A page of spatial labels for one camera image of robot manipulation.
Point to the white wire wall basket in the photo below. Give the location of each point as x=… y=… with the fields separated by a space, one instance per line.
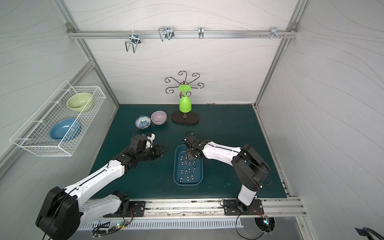
x=34 y=135

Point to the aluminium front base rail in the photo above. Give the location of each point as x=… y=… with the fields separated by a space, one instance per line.
x=219 y=208

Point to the light green bowl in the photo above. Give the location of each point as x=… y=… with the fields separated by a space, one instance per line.
x=81 y=102

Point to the blue patterned small bowl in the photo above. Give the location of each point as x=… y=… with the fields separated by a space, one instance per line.
x=143 y=122

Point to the black cooling fan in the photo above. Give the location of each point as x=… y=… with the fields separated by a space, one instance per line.
x=266 y=224

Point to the pink bowl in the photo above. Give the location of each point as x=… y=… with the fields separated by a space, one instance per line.
x=159 y=117

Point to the green table mat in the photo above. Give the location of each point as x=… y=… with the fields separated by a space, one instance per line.
x=229 y=125

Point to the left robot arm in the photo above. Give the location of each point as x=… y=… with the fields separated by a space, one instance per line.
x=64 y=210

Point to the metal hook right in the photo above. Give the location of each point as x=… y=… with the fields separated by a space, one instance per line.
x=274 y=34

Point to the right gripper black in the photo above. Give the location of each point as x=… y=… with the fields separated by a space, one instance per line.
x=191 y=147

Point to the green plastic goblet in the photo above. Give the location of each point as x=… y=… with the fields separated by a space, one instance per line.
x=185 y=105

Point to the black metal cup stand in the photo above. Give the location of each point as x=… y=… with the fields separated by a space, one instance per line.
x=190 y=118

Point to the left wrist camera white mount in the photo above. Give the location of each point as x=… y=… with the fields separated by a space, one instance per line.
x=150 y=140

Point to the white ventilation grille strip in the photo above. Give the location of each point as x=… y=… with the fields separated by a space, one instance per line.
x=167 y=224

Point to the metal double hook left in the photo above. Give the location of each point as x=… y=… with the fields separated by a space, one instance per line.
x=133 y=42

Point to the small metal hook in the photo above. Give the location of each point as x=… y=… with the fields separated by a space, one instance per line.
x=201 y=32

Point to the metal double hook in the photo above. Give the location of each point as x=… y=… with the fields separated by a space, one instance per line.
x=133 y=42
x=166 y=33

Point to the teal plastic storage box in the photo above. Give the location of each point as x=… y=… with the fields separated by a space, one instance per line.
x=187 y=173

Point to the metal double hook middle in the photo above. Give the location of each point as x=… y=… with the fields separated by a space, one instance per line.
x=166 y=33

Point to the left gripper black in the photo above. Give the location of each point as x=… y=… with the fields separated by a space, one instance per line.
x=152 y=152

